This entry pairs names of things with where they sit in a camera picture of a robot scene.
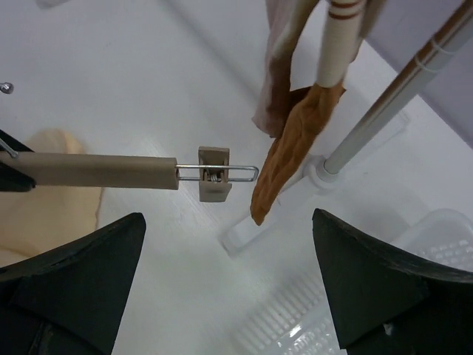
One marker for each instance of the cream beige underwear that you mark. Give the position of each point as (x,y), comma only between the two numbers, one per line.
(45,218)

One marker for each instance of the pink underwear on rack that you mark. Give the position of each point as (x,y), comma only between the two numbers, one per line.
(286,21)

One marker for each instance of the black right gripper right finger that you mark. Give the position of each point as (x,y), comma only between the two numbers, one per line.
(384,300)

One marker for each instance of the beige hanger with brown underwear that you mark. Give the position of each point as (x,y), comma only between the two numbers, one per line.
(339,37)

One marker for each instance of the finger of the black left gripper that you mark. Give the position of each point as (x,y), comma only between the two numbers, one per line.
(11,145)
(12,180)

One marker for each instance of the white clothes rack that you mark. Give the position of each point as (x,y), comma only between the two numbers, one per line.
(321,174)

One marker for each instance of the brown underwear on rack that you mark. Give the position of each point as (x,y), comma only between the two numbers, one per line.
(306,121)

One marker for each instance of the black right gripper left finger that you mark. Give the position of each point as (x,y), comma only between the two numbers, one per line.
(70,300)

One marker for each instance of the beige clip hanger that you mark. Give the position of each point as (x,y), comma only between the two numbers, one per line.
(213,173)

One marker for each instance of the clear plastic basket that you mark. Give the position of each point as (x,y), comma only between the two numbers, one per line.
(297,318)

